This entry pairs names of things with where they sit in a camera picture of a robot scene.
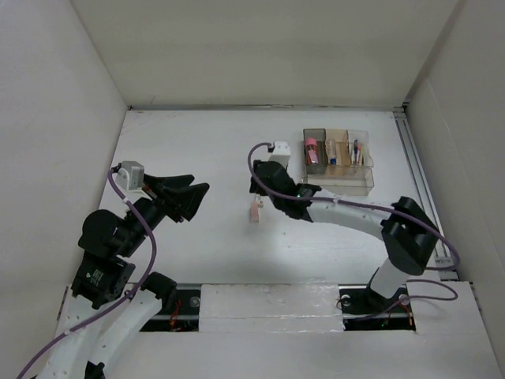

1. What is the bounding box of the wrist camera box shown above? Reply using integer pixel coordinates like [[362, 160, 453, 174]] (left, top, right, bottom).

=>
[[267, 141, 291, 169], [115, 161, 144, 192]]

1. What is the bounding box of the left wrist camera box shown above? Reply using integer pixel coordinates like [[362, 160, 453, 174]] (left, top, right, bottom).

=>
[[115, 161, 144, 192]]

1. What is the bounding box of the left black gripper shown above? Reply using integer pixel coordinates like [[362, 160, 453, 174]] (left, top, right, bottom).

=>
[[120, 171, 210, 254]]

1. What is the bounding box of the blue gel pen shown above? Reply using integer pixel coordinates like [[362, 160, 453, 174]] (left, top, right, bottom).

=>
[[353, 139, 360, 165]]

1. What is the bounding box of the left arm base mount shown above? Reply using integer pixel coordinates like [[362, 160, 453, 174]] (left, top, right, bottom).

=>
[[140, 283, 201, 332]]

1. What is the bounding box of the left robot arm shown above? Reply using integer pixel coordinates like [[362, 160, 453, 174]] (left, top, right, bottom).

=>
[[18, 165, 210, 378]]

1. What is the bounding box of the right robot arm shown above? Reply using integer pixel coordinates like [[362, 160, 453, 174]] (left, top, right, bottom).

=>
[[249, 160, 439, 315]]

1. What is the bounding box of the clear glue bottle blue cap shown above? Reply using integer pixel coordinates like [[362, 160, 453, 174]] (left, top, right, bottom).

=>
[[326, 138, 339, 166]]

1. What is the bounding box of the transparent desk organizer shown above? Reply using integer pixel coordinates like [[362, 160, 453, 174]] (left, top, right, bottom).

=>
[[302, 128, 374, 196]]

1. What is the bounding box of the aluminium rail right side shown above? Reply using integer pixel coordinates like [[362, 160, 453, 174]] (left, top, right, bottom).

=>
[[393, 107, 454, 268]]

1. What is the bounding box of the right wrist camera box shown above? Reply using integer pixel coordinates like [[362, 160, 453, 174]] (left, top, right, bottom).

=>
[[267, 141, 291, 169]]

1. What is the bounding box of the pink correction tape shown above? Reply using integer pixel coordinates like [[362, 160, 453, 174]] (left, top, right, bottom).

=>
[[249, 201, 260, 223]]

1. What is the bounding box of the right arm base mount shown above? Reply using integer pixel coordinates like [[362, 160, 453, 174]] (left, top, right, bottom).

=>
[[335, 285, 416, 332]]

